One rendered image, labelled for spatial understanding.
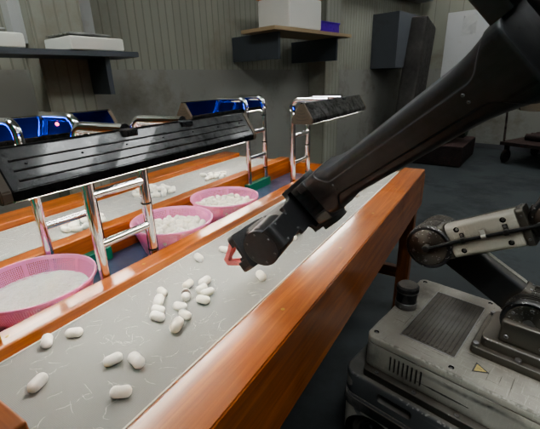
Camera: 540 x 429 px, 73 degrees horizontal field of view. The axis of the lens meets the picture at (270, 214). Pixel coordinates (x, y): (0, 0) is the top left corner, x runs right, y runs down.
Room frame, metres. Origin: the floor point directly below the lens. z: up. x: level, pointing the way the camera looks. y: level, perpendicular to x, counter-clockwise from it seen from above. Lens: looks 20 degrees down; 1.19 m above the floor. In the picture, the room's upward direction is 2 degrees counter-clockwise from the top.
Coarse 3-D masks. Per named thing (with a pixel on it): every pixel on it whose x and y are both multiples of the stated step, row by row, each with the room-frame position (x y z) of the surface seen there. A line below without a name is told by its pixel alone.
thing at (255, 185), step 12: (240, 96) 1.91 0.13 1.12; (252, 96) 1.87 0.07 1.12; (264, 108) 1.84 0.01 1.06; (264, 120) 1.84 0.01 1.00; (264, 132) 1.84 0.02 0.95; (264, 144) 1.84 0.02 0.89; (252, 156) 1.74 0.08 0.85; (264, 156) 1.84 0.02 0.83; (264, 168) 1.84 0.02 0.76; (264, 180) 1.81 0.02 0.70
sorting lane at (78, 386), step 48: (144, 288) 0.74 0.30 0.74; (192, 288) 0.74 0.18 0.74; (240, 288) 0.73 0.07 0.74; (96, 336) 0.57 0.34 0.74; (144, 336) 0.57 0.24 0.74; (192, 336) 0.56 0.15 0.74; (0, 384) 0.46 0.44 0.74; (48, 384) 0.46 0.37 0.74; (96, 384) 0.45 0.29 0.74; (144, 384) 0.45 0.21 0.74
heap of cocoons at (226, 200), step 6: (204, 198) 1.42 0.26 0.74; (210, 198) 1.43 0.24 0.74; (216, 198) 1.42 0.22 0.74; (222, 198) 1.41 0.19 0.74; (228, 198) 1.40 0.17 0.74; (234, 198) 1.40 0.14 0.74; (240, 198) 1.42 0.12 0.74; (246, 198) 1.40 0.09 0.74; (204, 204) 1.35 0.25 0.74; (210, 204) 1.35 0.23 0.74; (216, 204) 1.36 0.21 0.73; (222, 204) 1.33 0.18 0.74; (228, 204) 1.33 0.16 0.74; (234, 204) 1.34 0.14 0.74; (228, 210) 1.27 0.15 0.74
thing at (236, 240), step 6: (264, 216) 0.57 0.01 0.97; (252, 222) 0.62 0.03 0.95; (258, 222) 0.57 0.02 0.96; (246, 228) 0.60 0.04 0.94; (252, 228) 0.58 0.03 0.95; (234, 234) 0.57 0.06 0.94; (240, 234) 0.58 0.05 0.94; (246, 234) 0.58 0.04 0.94; (228, 240) 0.56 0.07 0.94; (234, 240) 0.56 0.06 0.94; (240, 240) 0.57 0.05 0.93; (234, 246) 0.56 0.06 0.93; (240, 246) 0.56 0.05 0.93; (240, 252) 0.55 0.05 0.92; (246, 258) 0.55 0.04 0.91; (246, 264) 0.55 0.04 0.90; (252, 264) 0.55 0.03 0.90
